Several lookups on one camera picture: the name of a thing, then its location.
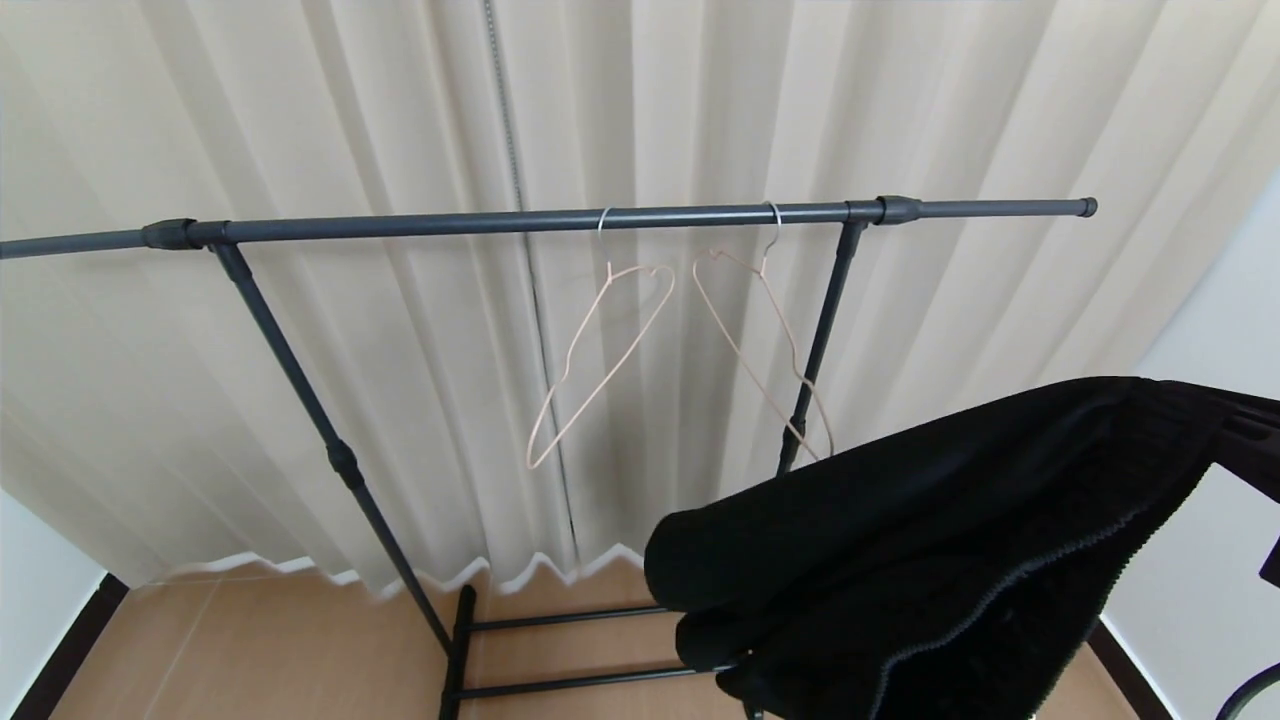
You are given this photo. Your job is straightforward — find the black shorts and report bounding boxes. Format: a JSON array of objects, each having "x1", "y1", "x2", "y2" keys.
[{"x1": 642, "y1": 375, "x2": 1243, "y2": 720}]

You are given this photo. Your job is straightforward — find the pink clothes hanger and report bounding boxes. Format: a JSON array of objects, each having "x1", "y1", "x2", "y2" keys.
[
  {"x1": 691, "y1": 201, "x2": 837, "y2": 463},
  {"x1": 525, "y1": 206, "x2": 677, "y2": 472}
]

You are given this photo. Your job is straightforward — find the black clothes rack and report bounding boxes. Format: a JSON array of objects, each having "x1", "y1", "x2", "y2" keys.
[{"x1": 0, "y1": 195, "x2": 1099, "y2": 720}]

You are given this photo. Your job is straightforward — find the beige curtain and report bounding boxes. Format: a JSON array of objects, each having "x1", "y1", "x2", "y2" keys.
[{"x1": 0, "y1": 0, "x2": 1280, "y2": 603}]

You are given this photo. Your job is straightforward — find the black cable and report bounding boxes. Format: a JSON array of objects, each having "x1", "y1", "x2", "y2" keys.
[{"x1": 1214, "y1": 662, "x2": 1280, "y2": 720}]

